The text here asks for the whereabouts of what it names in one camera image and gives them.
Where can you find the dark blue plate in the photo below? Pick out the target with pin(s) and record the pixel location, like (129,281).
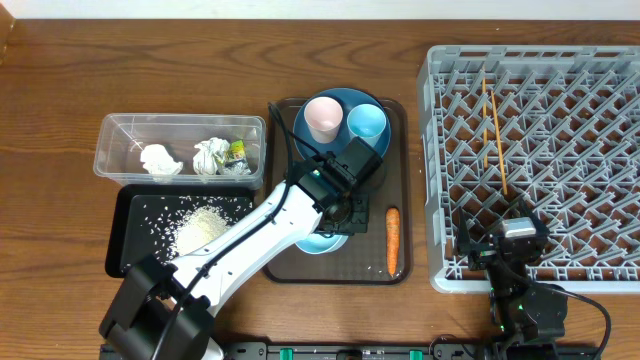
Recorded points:
(348,98)

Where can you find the green snack wrapper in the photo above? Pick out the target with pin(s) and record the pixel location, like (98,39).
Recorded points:
(232,159)

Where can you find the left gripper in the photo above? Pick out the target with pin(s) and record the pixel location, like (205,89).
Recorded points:
(331,232)

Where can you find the light blue cup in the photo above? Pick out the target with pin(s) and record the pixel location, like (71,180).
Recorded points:
(368,122)

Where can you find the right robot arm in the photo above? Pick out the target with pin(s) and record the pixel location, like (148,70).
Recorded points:
(531,315)

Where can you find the orange carrot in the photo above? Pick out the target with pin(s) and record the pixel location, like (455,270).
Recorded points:
(392,239)

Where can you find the brown serving tray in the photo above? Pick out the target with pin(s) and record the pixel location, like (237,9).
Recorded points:
(362,260)

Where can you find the white tissue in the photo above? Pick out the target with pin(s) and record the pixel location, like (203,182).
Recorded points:
(156,160)

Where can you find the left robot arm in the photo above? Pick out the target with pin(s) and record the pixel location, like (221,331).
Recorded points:
(168,310)

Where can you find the white paper ball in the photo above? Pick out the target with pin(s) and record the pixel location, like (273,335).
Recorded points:
(211,156)

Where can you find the light blue bowl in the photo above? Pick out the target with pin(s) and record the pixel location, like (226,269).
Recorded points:
(316,244)

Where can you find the pink cup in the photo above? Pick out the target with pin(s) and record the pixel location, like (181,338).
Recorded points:
(323,116)

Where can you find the clear plastic bin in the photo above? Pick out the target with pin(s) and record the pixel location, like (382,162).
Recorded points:
(124,136)

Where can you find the grey dishwasher rack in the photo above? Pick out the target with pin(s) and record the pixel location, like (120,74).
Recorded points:
(569,125)

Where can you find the pile of white rice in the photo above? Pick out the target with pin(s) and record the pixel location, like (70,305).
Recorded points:
(200,230)

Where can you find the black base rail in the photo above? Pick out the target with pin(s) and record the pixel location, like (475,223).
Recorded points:
(436,351)

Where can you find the black waste tray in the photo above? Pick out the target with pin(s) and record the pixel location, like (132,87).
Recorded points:
(114,265)

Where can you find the right wooden chopstick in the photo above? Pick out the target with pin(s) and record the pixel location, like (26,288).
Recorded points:
(499,144)

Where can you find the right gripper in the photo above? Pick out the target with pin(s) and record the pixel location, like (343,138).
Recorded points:
(482,253)

